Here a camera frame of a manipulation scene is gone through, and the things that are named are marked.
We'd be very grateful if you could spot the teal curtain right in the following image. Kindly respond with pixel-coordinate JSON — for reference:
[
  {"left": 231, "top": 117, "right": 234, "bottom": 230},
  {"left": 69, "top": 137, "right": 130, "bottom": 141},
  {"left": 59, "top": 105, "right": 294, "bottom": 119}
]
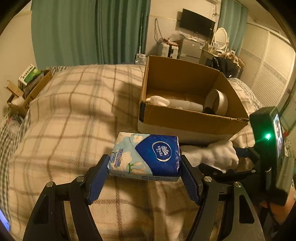
[{"left": 218, "top": 0, "right": 249, "bottom": 54}]

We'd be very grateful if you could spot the open cardboard box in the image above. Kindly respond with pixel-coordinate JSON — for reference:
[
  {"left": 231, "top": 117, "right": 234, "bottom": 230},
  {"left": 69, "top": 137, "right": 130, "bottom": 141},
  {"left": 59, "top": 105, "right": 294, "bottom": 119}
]
[{"left": 137, "top": 56, "right": 249, "bottom": 144}]

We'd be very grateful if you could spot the green white checkered quilt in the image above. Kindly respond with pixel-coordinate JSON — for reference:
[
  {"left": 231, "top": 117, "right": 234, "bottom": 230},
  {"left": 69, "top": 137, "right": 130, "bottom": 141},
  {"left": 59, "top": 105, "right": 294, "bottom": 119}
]
[{"left": 227, "top": 78, "right": 263, "bottom": 114}]

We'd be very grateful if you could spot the black jacket on chair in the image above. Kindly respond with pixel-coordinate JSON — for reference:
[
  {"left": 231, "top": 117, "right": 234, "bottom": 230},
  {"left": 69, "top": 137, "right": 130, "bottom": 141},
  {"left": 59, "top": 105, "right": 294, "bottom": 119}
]
[{"left": 211, "top": 57, "right": 240, "bottom": 78}]

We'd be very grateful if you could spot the small bedside cardboard box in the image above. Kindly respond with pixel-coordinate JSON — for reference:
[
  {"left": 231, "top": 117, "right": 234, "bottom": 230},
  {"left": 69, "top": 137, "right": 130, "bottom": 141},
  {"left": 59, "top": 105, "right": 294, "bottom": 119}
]
[{"left": 7, "top": 70, "right": 53, "bottom": 118}]

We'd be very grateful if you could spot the grey mini fridge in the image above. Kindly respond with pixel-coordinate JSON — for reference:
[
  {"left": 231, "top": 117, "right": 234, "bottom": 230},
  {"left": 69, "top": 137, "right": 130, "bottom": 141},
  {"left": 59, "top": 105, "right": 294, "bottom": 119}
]
[{"left": 178, "top": 38, "right": 203, "bottom": 63}]

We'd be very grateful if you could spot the white oval vanity mirror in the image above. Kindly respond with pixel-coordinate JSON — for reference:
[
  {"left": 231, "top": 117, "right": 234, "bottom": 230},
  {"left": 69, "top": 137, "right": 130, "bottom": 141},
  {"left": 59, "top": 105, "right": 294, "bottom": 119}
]
[{"left": 213, "top": 27, "right": 229, "bottom": 50}]

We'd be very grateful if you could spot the plaid beige blanket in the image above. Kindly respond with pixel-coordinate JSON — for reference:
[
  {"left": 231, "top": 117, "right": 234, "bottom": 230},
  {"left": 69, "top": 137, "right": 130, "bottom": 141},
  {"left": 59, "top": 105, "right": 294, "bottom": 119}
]
[{"left": 9, "top": 65, "right": 198, "bottom": 240}]

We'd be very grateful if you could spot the white tape roll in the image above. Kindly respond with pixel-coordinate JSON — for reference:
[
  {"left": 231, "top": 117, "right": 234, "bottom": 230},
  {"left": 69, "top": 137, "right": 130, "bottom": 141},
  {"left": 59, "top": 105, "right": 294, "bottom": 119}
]
[{"left": 203, "top": 89, "right": 228, "bottom": 116}]

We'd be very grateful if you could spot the white sock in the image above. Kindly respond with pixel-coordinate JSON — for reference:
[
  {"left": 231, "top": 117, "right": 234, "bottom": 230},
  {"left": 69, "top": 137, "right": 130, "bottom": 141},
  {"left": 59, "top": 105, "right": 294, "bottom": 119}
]
[{"left": 181, "top": 141, "right": 239, "bottom": 173}]

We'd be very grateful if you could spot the green white product box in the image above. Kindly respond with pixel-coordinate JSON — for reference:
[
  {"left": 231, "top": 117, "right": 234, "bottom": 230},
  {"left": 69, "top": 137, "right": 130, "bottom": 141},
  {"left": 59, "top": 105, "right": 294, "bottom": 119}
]
[{"left": 18, "top": 64, "right": 41, "bottom": 86}]

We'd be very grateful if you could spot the white suitcase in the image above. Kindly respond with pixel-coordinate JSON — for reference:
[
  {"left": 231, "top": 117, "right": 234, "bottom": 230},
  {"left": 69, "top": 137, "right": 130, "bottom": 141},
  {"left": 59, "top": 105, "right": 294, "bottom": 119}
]
[{"left": 158, "top": 43, "right": 179, "bottom": 59}]

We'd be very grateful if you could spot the white louvered wardrobe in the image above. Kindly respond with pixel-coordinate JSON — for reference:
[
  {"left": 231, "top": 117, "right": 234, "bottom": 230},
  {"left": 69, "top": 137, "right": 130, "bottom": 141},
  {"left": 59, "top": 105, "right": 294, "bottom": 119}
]
[{"left": 239, "top": 23, "right": 295, "bottom": 106}]

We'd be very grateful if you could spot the large clear water jug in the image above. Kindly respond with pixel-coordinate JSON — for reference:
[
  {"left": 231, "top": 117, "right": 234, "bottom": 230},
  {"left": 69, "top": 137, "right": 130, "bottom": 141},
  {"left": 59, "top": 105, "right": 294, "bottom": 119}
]
[{"left": 134, "top": 53, "right": 147, "bottom": 65}]

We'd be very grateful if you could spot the blue Vinda tissue pack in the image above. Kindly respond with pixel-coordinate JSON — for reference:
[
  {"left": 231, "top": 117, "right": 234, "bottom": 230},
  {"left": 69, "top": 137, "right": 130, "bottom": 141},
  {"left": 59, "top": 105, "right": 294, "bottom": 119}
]
[{"left": 107, "top": 132, "right": 181, "bottom": 182}]

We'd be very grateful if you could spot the black wall television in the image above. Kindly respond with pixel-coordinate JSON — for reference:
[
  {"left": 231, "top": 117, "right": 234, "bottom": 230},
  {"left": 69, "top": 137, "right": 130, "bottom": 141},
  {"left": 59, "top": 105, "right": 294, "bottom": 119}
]
[{"left": 180, "top": 9, "right": 215, "bottom": 38}]

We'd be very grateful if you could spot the translucent white tube bottle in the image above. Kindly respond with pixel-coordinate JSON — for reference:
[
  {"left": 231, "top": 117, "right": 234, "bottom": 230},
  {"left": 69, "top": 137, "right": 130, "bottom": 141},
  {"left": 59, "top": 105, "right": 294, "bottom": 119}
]
[{"left": 169, "top": 99, "right": 203, "bottom": 113}]

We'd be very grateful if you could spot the teal curtain left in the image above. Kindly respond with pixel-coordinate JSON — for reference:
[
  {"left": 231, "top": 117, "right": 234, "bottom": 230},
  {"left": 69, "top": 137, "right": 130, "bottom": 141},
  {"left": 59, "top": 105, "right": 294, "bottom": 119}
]
[{"left": 31, "top": 1, "right": 151, "bottom": 69}]

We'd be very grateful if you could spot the teal curtain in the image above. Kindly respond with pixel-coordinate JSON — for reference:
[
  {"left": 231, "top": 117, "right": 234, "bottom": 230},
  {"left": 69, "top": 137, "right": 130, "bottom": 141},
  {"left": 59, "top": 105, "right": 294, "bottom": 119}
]
[
  {"left": 31, "top": 1, "right": 151, "bottom": 69},
  {"left": 218, "top": 0, "right": 249, "bottom": 54}
]

